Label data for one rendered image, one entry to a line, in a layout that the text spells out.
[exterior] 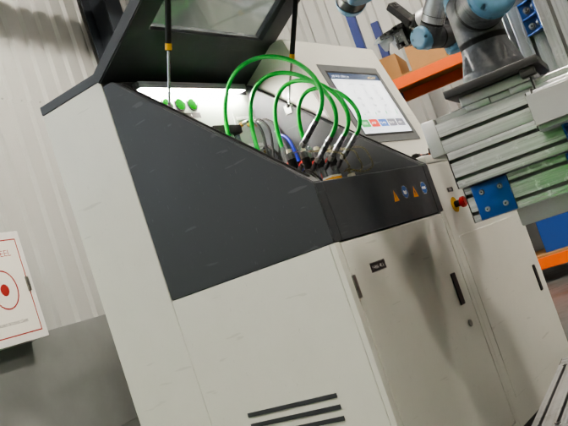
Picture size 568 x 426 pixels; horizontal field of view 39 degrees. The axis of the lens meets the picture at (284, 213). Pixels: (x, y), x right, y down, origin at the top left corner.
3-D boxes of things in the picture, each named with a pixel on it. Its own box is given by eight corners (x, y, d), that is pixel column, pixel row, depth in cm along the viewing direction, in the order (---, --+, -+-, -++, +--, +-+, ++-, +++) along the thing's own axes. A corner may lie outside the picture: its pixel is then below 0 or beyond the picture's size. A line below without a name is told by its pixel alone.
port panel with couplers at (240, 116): (265, 190, 274) (237, 105, 276) (258, 193, 276) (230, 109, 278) (286, 187, 285) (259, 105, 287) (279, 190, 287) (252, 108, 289)
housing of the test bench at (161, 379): (259, 571, 226) (96, 71, 238) (187, 577, 242) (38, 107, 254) (450, 412, 342) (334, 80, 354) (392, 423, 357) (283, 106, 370)
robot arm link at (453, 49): (435, 57, 269) (424, 26, 269) (456, 55, 276) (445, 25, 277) (453, 47, 262) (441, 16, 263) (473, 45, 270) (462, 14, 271)
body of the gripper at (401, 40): (396, 51, 286) (421, 36, 276) (386, 29, 286) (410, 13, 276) (409, 46, 291) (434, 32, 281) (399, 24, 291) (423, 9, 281)
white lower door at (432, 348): (434, 509, 196) (341, 242, 202) (425, 510, 197) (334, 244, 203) (516, 421, 250) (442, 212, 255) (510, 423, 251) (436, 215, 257)
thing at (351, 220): (342, 240, 203) (321, 180, 205) (328, 245, 206) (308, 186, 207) (439, 212, 255) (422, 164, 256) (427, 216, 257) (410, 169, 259)
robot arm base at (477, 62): (531, 68, 198) (517, 30, 199) (521, 61, 185) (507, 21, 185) (472, 91, 204) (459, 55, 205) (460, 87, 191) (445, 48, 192)
